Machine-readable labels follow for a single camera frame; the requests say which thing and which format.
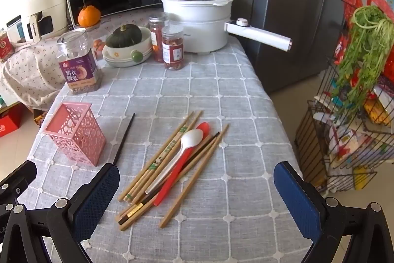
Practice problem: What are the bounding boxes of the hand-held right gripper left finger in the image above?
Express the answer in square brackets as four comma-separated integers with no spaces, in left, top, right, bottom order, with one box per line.
[0,162,120,263]

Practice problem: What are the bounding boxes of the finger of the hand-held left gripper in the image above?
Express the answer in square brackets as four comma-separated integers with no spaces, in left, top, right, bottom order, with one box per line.
[0,160,37,208]

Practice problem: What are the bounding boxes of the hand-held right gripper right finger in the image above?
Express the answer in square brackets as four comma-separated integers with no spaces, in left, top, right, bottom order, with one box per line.
[273,161,394,263]

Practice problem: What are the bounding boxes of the pink perforated utensil holder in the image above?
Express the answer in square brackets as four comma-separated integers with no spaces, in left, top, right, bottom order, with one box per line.
[41,102,107,166]

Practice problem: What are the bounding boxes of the pile of chopsticks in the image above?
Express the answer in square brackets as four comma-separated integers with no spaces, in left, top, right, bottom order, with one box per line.
[115,110,230,231]

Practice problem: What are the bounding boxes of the black chopstick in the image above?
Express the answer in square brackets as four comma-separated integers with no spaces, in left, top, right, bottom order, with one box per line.
[113,113,136,164]

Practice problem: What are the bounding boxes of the red plastic spoon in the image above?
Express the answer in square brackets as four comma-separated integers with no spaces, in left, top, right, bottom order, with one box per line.
[153,122,211,207]

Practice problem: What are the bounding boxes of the white plastic spoon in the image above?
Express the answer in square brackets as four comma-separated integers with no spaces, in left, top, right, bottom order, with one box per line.
[145,128,204,194]

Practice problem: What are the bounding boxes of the red box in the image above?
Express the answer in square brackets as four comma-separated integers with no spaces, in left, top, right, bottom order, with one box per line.
[0,115,23,138]

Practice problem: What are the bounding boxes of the assorted snack packets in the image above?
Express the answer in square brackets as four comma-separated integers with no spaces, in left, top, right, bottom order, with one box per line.
[317,90,394,190]

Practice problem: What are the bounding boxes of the grey checked tablecloth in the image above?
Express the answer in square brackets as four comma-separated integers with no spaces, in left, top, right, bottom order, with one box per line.
[17,35,313,263]

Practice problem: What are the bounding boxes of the floral sheet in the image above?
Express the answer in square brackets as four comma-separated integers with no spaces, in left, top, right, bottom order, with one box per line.
[0,9,161,111]

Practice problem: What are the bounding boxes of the purple label nut jar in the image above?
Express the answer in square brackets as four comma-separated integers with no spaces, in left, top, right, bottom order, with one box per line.
[56,28,102,95]

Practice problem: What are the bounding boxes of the white ceramic bowl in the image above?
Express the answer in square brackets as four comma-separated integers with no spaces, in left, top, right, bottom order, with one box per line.
[102,26,153,68]

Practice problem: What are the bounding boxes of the green pumpkin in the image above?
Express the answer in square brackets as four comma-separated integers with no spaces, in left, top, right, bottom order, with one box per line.
[105,25,143,48]

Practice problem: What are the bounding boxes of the short red filled jar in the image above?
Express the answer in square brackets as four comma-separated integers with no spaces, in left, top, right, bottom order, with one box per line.
[162,26,185,69]

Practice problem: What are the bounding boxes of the tall red filled jar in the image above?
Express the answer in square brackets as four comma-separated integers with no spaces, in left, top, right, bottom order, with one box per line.
[148,16,170,63]

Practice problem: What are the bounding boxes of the green leafy herbs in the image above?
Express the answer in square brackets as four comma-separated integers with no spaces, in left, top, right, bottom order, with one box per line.
[332,6,394,119]

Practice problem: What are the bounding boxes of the orange tangerine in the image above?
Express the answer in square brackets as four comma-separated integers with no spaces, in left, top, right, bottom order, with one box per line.
[78,0,101,28]

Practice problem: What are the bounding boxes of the grey refrigerator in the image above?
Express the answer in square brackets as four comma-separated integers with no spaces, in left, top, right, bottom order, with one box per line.
[189,0,362,94]

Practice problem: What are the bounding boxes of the white electric cooking pot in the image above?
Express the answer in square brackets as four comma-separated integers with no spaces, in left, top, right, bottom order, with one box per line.
[160,0,293,54]

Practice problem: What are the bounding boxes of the black wire rack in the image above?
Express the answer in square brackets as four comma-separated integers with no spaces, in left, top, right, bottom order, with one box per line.
[295,7,394,193]

